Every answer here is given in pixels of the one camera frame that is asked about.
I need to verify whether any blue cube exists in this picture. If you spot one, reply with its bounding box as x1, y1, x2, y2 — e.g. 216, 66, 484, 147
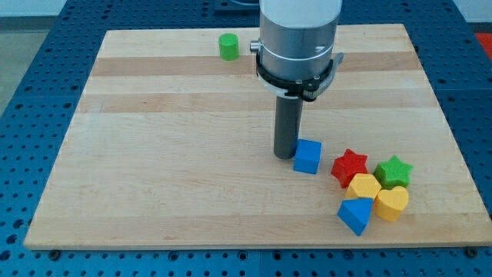
293, 139, 322, 175

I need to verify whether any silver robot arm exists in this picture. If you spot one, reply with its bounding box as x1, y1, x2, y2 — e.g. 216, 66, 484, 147
250, 0, 343, 81

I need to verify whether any red star block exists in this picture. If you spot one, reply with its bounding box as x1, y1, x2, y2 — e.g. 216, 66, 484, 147
331, 149, 368, 189

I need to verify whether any green star block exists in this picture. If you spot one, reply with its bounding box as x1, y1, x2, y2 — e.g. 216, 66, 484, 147
374, 155, 413, 190

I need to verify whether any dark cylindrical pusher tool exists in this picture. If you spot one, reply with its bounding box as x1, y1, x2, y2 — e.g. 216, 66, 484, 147
274, 97, 303, 159

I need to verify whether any wooden board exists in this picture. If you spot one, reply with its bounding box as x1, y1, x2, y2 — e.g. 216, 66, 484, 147
24, 24, 491, 250

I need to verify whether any green cylinder block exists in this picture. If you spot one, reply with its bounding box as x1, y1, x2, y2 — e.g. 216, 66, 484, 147
218, 33, 239, 61

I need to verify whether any yellow hexagon block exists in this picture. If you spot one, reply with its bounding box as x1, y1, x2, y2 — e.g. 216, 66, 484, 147
345, 173, 381, 199

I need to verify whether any blue triangle block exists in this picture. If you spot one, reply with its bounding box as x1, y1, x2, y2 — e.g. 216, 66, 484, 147
337, 198, 374, 236

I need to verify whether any yellow heart block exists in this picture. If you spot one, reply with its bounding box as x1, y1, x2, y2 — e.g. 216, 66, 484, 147
374, 186, 409, 222

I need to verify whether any black clamp ring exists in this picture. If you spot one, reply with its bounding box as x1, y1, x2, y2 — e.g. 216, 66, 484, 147
255, 52, 345, 103

